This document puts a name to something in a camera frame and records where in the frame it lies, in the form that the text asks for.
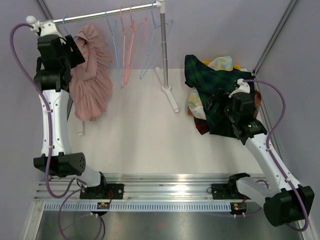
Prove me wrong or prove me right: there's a pastel tie-dye garment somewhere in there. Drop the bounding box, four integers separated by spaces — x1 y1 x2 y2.
187 55 234 120

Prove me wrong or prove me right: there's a dark green plaid skirt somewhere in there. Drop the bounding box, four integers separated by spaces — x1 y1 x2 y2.
184 54 254 138

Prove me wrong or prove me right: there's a red black plaid skirt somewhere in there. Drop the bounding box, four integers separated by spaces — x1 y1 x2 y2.
194 117 210 135

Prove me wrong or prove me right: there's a blue hanger with pink skirt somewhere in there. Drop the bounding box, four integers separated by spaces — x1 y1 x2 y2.
62 15 76 38

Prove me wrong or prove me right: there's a pink pleated skirt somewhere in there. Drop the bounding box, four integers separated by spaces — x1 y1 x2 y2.
69 23 113 121

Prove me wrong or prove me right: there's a blue wire hanger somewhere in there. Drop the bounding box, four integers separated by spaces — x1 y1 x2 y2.
139 0 163 80

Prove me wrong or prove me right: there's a pink hanger with plaid skirt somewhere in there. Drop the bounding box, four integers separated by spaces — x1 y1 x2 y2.
129 17 147 80

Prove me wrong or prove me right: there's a red beige plaid skirt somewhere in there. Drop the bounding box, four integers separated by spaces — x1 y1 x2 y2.
254 90 262 119

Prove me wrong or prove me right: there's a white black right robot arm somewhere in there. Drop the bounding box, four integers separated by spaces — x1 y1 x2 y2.
205 89 315 231

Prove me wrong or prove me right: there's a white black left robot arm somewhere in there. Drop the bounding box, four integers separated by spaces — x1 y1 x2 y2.
33 34 109 199

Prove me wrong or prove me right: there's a yellow plastic tray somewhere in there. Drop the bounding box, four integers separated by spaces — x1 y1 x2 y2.
202 57 241 72

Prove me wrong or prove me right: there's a silver white clothes rack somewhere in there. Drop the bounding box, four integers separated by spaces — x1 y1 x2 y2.
25 0 180 137

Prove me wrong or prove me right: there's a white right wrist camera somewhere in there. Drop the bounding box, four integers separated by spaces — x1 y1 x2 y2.
228 78 251 98

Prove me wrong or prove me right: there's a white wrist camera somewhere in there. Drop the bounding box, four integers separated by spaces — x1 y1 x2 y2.
31 20 63 38
228 78 251 98

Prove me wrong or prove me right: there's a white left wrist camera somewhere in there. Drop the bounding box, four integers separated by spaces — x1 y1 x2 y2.
31 20 63 38

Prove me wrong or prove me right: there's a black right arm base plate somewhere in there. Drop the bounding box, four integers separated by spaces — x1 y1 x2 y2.
206 183 244 200

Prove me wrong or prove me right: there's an aluminium mounting rail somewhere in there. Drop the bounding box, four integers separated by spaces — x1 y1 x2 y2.
33 174 306 202

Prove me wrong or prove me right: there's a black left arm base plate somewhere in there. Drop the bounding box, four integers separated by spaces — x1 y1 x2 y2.
79 183 124 200

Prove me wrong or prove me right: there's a white slotted cable duct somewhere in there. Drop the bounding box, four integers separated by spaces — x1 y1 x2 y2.
44 201 231 212

